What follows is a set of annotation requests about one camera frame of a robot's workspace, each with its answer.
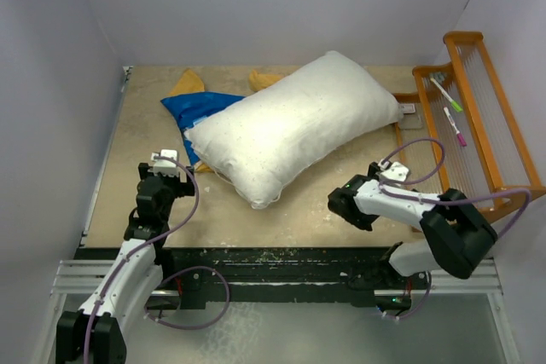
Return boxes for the blue cartoon pillowcase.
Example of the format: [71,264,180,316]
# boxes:
[160,67,285,173]

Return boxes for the white pillow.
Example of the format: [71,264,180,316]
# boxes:
[184,51,402,209]

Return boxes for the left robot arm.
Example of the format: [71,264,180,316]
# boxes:
[55,149,196,363]

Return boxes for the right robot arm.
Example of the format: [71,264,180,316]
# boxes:
[328,175,498,288]

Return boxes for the wooden tiered rack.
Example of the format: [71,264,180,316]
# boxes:
[395,32,545,222]

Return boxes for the pink cap marker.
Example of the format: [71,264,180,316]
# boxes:
[443,107,467,147]

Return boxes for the green cap marker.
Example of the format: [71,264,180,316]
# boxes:
[430,77,463,113]

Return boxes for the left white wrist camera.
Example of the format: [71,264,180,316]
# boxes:
[151,149,180,177]

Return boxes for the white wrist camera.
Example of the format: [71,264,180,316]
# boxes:
[378,160,410,184]
[151,149,180,177]

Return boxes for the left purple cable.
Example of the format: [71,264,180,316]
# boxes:
[83,159,231,364]

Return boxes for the purple cable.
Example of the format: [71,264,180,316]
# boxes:
[83,159,231,364]
[377,137,534,322]

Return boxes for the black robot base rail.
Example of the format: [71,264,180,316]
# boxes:
[74,246,430,312]

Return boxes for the aluminium frame rail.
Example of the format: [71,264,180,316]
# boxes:
[54,260,502,296]

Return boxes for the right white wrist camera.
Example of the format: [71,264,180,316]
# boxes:
[378,160,410,184]

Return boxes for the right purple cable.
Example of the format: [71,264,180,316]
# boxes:
[377,137,534,322]

